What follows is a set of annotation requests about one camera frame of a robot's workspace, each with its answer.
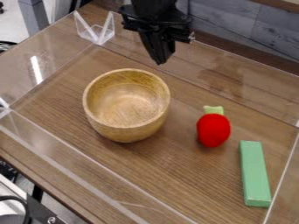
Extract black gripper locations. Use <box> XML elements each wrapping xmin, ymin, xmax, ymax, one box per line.
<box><xmin>117</xmin><ymin>4</ymin><xmax>195</xmax><ymax>64</ymax></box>

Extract red plush fruit green leaf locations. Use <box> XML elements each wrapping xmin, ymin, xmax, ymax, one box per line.
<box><xmin>196</xmin><ymin>105</ymin><xmax>231</xmax><ymax>148</ymax></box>

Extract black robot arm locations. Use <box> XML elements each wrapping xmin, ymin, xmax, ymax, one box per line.
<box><xmin>117</xmin><ymin>0</ymin><xmax>193</xmax><ymax>65</ymax></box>

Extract light wooden bowl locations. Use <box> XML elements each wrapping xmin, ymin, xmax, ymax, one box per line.
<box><xmin>81</xmin><ymin>68</ymin><xmax>171</xmax><ymax>143</ymax></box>

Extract clear acrylic tray walls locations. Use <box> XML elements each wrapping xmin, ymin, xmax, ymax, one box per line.
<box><xmin>0</xmin><ymin>6</ymin><xmax>299</xmax><ymax>224</ymax></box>

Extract green rectangular block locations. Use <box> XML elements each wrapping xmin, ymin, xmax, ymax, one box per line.
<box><xmin>239</xmin><ymin>140</ymin><xmax>272</xmax><ymax>207</ymax></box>

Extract black clamp under table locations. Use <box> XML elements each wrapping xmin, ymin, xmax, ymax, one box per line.
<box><xmin>0</xmin><ymin>158</ymin><xmax>68</xmax><ymax>224</ymax></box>

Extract clear acrylic corner bracket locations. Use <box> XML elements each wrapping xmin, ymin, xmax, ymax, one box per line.
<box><xmin>73</xmin><ymin>10</ymin><xmax>115</xmax><ymax>46</ymax></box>

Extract grey post in background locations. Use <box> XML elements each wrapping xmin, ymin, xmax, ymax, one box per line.
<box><xmin>17</xmin><ymin>0</ymin><xmax>50</xmax><ymax>36</ymax></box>

